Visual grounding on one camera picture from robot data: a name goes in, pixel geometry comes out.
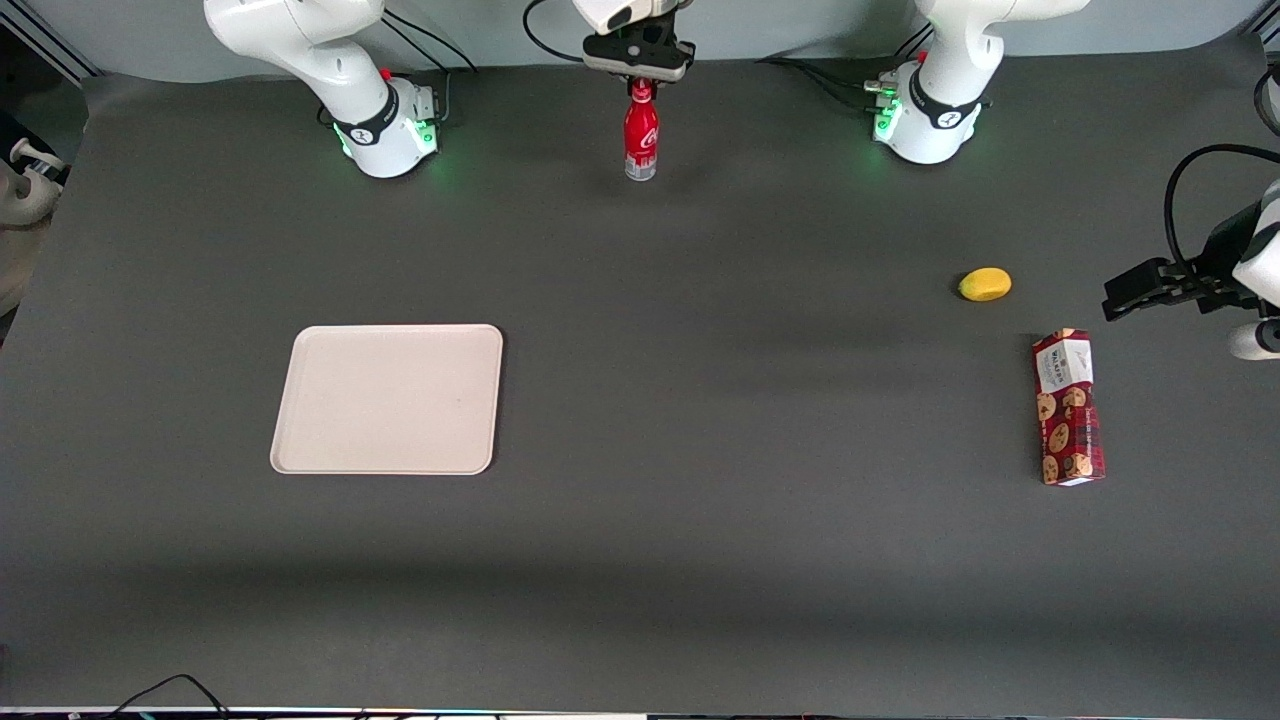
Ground beige plastic tray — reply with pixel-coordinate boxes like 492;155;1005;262
269;323;505;476

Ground black cable at table edge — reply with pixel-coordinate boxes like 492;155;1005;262
103;673;233;720

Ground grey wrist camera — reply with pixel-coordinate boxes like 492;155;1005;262
1229;318;1280;362
571;0;664;37

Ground aluminium frame rail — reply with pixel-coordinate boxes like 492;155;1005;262
0;18;103;86

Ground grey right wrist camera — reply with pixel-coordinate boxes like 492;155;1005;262
571;0;664;37

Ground black left arm base cables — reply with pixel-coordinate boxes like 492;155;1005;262
755;55;901;113

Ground black right arm base cables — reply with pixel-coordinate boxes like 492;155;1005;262
365;15;482;123

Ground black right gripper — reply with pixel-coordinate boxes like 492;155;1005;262
582;20;697;102

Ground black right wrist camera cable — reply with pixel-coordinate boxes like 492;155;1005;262
523;0;593;65

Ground red cookie box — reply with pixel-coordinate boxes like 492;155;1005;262
1031;328;1108;488

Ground white plastic fixture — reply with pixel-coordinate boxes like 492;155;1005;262
0;137;72;229

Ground black hanging side cable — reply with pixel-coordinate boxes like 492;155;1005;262
1254;64;1280;138

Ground black looped wrist cable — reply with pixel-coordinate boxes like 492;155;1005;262
1163;144;1280;276

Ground black arm base cables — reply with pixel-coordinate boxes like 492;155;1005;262
365;15;482;123
755;55;901;113

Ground red coke bottle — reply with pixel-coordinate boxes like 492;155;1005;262
624;80;660;182

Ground yellow lemon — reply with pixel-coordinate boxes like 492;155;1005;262
957;267;1013;303

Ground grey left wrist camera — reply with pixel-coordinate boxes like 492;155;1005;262
1229;318;1280;362

